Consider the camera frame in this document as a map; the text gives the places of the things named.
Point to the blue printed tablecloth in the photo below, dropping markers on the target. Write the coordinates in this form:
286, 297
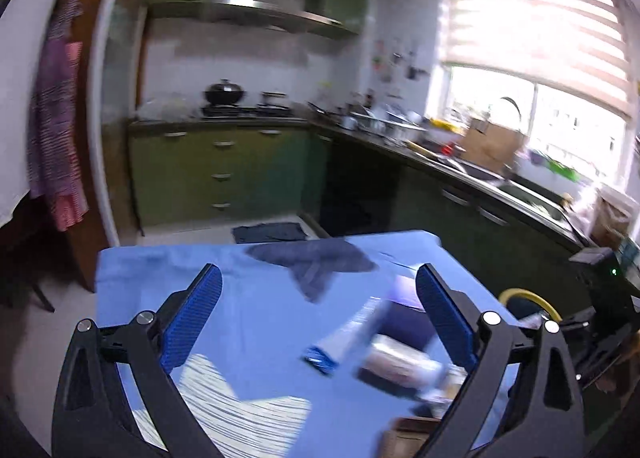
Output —
250, 313

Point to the green plastic basin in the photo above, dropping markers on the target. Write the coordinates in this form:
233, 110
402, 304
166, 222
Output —
564, 170

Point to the black bin with yellow rim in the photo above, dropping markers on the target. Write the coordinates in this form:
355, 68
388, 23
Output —
520, 292

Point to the kitchen window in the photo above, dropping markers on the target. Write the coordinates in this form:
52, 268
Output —
575, 132

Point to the dark floor mat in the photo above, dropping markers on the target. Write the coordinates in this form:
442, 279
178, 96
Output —
270, 232

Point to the steel double sink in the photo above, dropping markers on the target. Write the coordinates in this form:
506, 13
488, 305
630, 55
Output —
525, 198

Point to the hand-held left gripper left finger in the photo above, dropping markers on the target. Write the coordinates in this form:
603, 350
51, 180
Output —
192, 315

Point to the blue-capped white tube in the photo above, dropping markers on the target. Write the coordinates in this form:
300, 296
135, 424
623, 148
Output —
350, 333

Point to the wooden cutting board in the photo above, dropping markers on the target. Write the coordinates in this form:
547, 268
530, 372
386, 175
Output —
492, 145

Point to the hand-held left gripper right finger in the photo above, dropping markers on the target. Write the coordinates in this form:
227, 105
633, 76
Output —
445, 315

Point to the tall steel faucet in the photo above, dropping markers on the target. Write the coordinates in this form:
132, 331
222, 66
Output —
515, 110

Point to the striped window blind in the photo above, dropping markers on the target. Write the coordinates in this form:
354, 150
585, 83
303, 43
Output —
540, 32

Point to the white dish rack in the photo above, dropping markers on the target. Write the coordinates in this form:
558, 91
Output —
390, 121

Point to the white drink bottle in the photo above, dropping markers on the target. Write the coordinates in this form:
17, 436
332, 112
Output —
400, 363

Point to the purple checked apron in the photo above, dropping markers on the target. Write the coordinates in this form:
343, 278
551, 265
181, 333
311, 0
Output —
55, 137

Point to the light green base cabinet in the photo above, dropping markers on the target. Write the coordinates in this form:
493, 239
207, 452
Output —
240, 167

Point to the purple plastic basin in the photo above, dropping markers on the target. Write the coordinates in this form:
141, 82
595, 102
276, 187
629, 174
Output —
537, 156

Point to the frosted glass sliding door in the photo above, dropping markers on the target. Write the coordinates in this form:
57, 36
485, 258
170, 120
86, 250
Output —
120, 87

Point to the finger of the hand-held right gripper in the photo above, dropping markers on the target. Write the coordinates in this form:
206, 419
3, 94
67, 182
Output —
580, 325

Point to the wooden rolling pin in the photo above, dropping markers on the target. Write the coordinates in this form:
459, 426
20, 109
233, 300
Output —
422, 147

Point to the white hanging cloth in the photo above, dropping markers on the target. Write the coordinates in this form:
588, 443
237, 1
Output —
15, 112

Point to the black wok with lid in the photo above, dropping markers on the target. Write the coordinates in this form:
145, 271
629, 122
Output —
225, 92

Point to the black gas stove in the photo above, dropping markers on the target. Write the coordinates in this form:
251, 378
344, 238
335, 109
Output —
245, 111

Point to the dark green base cabinet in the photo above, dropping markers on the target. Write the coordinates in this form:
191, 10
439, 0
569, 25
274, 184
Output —
425, 208

